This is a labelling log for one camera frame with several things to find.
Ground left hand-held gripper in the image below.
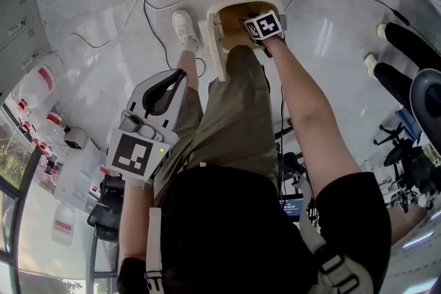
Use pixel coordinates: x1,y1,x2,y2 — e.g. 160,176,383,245
105,68,189,189

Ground grey metal locker cabinet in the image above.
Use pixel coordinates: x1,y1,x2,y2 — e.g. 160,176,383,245
0,0,54,96

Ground group of clear water jugs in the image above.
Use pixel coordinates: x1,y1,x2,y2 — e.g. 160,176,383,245
8,54,104,247

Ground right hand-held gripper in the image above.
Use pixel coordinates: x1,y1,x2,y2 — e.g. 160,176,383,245
239,9,287,45

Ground white cardboard box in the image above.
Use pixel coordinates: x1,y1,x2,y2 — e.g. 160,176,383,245
54,140,104,211

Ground person's black shirt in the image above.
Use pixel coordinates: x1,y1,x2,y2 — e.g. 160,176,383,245
116,161,393,294

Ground person's olive shorts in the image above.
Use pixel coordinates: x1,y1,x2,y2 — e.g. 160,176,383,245
154,44,280,199

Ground person's left white shoe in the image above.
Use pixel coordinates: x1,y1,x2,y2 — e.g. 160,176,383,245
171,9,203,52

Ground person's left grey shoulder strap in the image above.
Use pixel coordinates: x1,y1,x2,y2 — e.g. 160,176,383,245
144,206,163,294

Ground person's left forearm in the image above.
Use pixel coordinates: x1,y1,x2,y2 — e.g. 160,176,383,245
118,182,163,264

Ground person's left leg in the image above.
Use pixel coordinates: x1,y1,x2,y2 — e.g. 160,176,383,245
174,43,205,111

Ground dark laptop screen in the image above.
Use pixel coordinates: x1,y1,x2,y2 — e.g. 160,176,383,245
279,195,305,218

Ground person's grey shoulder strap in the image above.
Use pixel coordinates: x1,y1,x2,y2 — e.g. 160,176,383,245
298,177,376,294
144,206,163,294

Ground white power cable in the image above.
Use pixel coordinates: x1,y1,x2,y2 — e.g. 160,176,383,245
50,0,145,55

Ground person's right grey shoulder strap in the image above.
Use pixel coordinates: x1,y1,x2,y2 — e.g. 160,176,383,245
298,177,376,294

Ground person's right forearm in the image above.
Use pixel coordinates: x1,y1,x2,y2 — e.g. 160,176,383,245
265,34,340,135

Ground black office chair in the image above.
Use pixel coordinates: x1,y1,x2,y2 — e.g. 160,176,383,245
373,122,427,180
86,174,129,242

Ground black power cable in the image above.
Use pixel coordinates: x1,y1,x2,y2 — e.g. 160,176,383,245
132,0,172,72

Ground small white box appliance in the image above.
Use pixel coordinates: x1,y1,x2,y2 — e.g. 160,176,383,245
63,126,88,151

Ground beige plastic trash bin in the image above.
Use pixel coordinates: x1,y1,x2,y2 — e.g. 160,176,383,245
197,0,289,83

